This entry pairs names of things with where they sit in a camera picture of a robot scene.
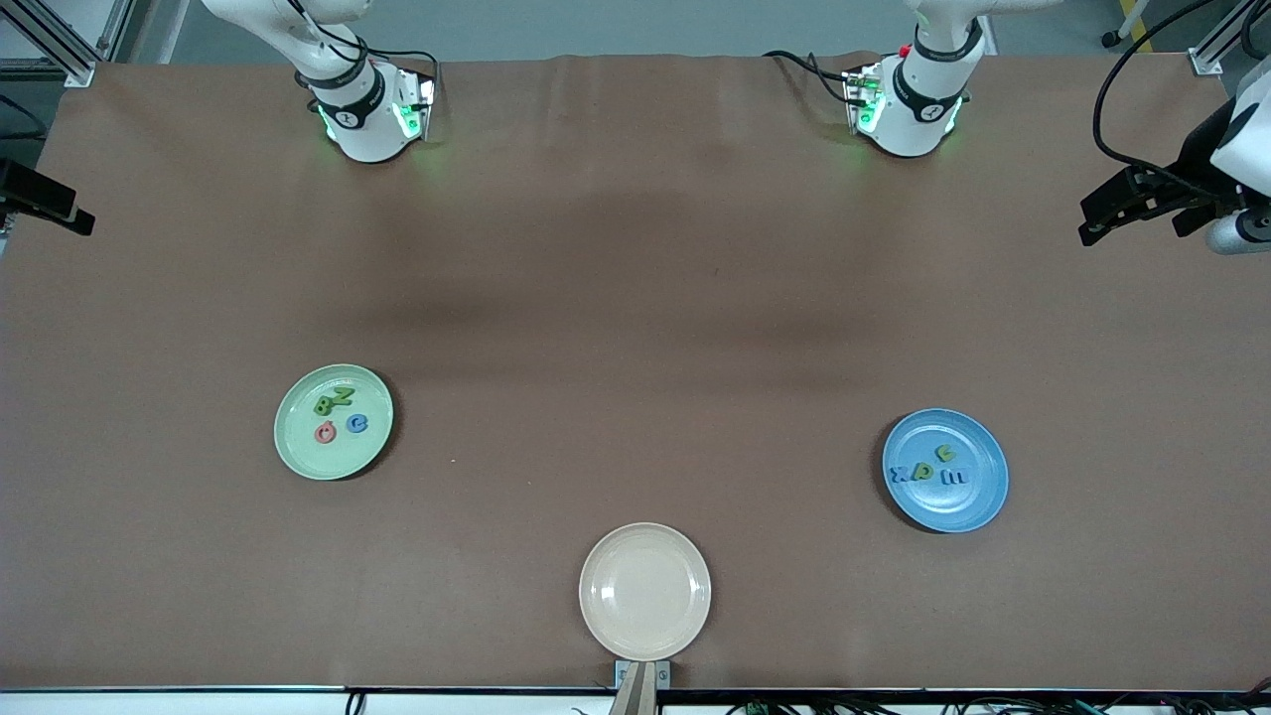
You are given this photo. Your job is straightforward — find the silver base connector box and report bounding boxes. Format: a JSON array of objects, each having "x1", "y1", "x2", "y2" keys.
[
  {"x1": 844, "y1": 65, "x2": 887, "y2": 137},
  {"x1": 392, "y1": 74, "x2": 438, "y2": 142}
]

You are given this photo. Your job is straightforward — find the blue plate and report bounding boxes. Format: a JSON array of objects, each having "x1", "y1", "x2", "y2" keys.
[{"x1": 882, "y1": 408, "x2": 1010, "y2": 534}]

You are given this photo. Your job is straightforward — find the green plate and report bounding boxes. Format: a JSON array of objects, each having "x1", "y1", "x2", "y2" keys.
[{"x1": 273, "y1": 363, "x2": 395, "y2": 483}]

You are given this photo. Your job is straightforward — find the brown table mat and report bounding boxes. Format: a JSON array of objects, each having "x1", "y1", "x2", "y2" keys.
[{"x1": 0, "y1": 52, "x2": 1271, "y2": 691}]

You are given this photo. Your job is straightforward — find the beige plate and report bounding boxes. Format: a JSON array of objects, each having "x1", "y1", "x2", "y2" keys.
[{"x1": 578, "y1": 522, "x2": 713, "y2": 662}]

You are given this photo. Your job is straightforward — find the aluminium frame profile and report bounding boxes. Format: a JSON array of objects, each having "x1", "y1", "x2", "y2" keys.
[
  {"x1": 1189, "y1": 0, "x2": 1257, "y2": 76},
  {"x1": 0, "y1": 0, "x2": 135, "y2": 88}
]

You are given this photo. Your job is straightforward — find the black base power cable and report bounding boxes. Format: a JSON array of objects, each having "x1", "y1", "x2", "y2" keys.
[
  {"x1": 348, "y1": 28, "x2": 440, "y2": 88},
  {"x1": 763, "y1": 48, "x2": 857, "y2": 105}
]

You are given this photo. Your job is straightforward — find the white table edge rail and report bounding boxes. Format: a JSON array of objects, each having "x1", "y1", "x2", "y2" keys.
[{"x1": 0, "y1": 683, "x2": 1271, "y2": 715}]

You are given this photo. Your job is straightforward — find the metal mounting bracket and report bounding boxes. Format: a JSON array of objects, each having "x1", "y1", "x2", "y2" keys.
[{"x1": 614, "y1": 659, "x2": 672, "y2": 691}]

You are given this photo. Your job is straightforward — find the beige camera post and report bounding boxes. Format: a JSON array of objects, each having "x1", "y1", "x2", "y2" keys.
[{"x1": 608, "y1": 663, "x2": 660, "y2": 715}]

